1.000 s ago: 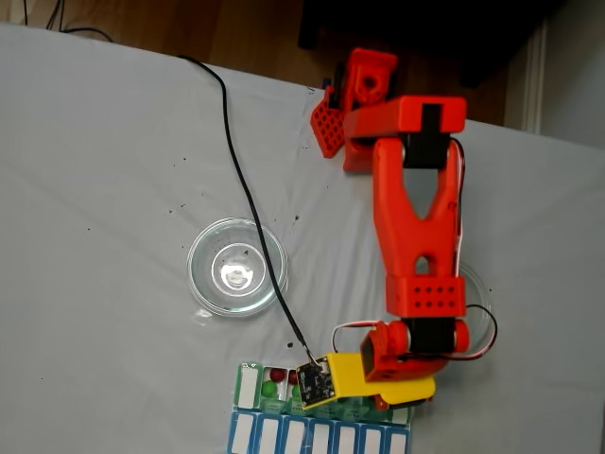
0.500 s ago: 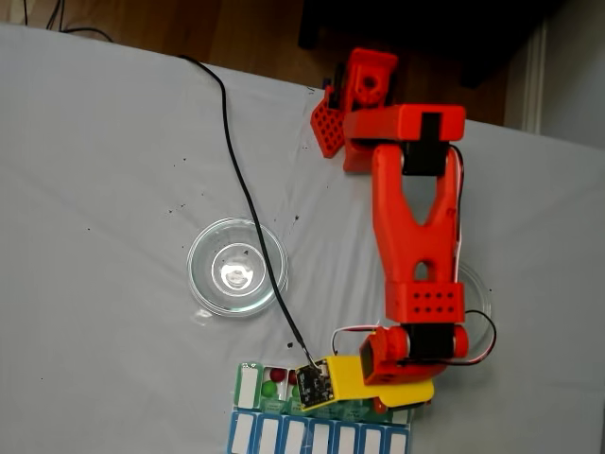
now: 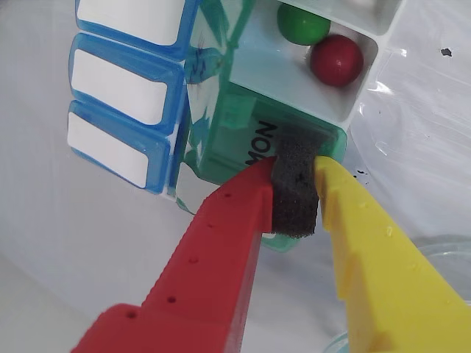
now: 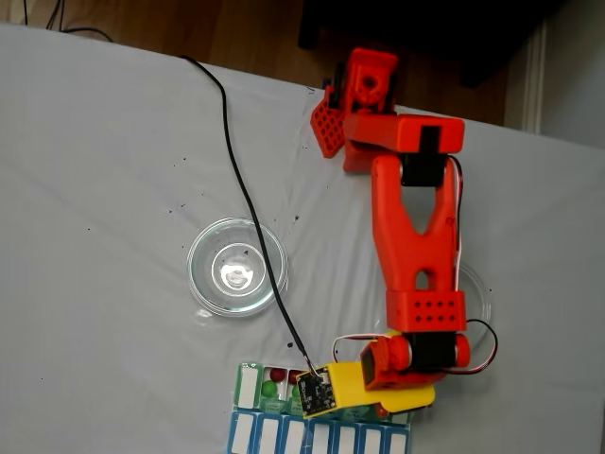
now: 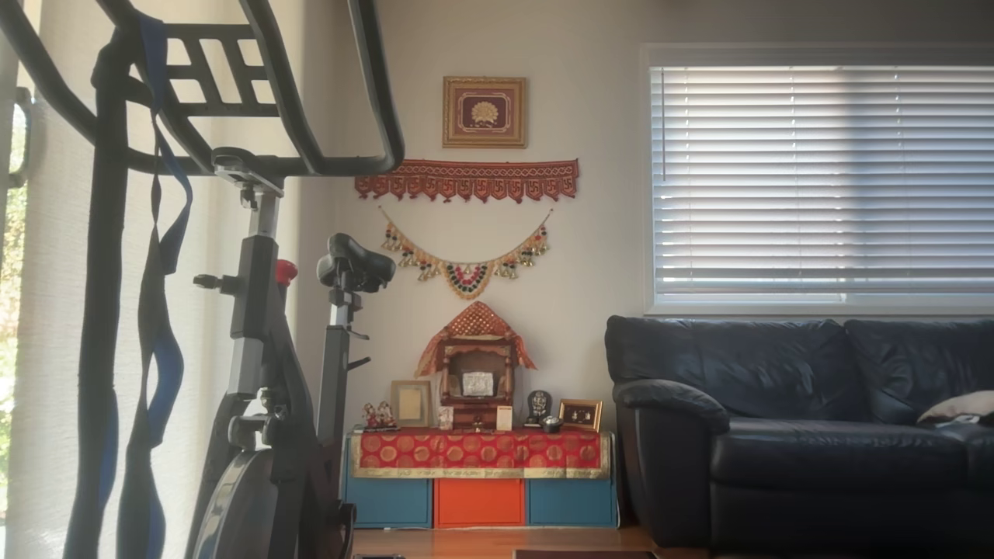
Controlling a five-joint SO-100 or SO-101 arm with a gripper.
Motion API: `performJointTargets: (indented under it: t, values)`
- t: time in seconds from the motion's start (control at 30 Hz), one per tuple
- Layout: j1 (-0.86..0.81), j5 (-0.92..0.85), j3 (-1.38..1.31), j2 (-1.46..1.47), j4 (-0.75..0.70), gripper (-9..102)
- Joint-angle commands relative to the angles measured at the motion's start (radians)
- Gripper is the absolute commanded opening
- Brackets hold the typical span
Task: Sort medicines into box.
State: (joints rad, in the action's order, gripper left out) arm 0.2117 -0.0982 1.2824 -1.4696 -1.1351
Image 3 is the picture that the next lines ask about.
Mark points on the green candy pill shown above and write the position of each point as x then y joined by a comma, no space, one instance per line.
303,24

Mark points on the blue green pill organizer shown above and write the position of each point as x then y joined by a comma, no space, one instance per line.
117,88

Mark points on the red candy pill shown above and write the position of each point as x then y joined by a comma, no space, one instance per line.
336,60

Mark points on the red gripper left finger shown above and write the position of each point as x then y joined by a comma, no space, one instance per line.
198,276

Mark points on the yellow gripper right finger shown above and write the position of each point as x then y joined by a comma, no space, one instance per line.
386,276

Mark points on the clear glass bowl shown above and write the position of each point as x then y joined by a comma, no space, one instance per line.
452,250

